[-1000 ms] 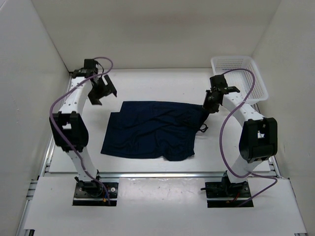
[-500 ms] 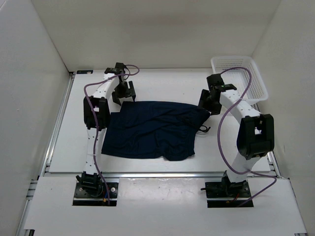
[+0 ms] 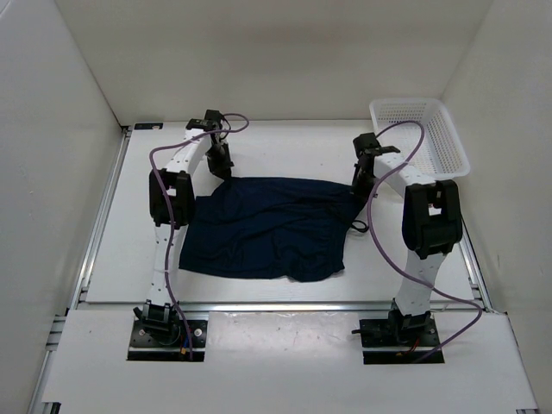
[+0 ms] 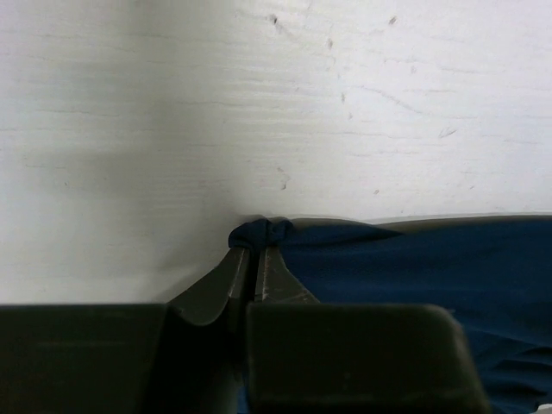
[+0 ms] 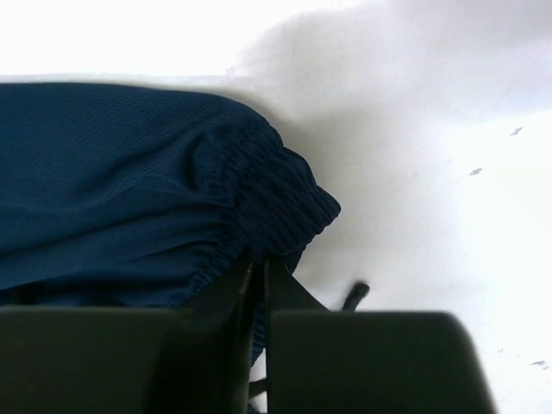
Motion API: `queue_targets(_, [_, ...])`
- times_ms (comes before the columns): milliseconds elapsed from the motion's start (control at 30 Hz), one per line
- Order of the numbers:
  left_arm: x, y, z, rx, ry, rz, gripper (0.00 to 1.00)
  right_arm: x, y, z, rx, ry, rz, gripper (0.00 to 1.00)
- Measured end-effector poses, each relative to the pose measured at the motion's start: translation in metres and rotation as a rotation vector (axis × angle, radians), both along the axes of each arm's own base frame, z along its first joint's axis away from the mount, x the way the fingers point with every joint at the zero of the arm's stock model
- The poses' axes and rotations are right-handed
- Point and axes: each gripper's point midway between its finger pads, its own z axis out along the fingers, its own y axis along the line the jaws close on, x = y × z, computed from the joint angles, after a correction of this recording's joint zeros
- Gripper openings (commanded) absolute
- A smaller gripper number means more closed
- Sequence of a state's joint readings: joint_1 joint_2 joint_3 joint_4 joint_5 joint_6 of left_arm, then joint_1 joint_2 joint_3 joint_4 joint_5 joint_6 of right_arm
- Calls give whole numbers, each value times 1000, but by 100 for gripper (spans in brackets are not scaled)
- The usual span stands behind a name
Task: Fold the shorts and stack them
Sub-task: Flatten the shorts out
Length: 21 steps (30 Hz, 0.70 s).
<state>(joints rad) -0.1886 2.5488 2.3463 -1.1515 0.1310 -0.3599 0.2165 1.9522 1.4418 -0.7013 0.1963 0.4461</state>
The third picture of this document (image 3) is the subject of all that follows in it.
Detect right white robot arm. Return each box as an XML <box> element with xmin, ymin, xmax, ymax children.
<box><xmin>351</xmin><ymin>133</ymin><xmax>462</xmax><ymax>345</ymax></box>

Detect navy blue shorts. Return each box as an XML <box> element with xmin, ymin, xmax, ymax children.
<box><xmin>179</xmin><ymin>177</ymin><xmax>367</xmax><ymax>283</ymax></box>

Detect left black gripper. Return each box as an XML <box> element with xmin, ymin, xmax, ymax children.
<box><xmin>204</xmin><ymin>141</ymin><xmax>233</xmax><ymax>181</ymax></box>

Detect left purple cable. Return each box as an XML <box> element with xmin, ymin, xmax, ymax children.
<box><xmin>148</xmin><ymin>112</ymin><xmax>250</xmax><ymax>359</ymax></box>

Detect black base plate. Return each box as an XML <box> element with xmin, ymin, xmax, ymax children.
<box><xmin>127</xmin><ymin>319</ymin><xmax>208</xmax><ymax>362</ymax></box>
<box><xmin>351</xmin><ymin>319</ymin><xmax>444</xmax><ymax>366</ymax></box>

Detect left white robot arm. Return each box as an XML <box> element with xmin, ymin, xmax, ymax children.
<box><xmin>135</xmin><ymin>110</ymin><xmax>234</xmax><ymax>345</ymax></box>

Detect white plastic mesh basket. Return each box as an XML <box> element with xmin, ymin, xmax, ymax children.
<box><xmin>369</xmin><ymin>97</ymin><xmax>470</xmax><ymax>180</ymax></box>

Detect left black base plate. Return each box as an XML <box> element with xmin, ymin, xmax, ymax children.
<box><xmin>127</xmin><ymin>319</ymin><xmax>208</xmax><ymax>362</ymax></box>

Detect aluminium front rail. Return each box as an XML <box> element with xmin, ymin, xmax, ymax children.
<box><xmin>76</xmin><ymin>300</ymin><xmax>476</xmax><ymax>313</ymax></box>

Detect black label strip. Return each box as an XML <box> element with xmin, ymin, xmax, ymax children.
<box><xmin>134</xmin><ymin>122</ymin><xmax>164</xmax><ymax>130</ymax></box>

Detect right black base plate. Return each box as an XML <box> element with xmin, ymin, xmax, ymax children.
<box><xmin>351</xmin><ymin>319</ymin><xmax>444</xmax><ymax>366</ymax></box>

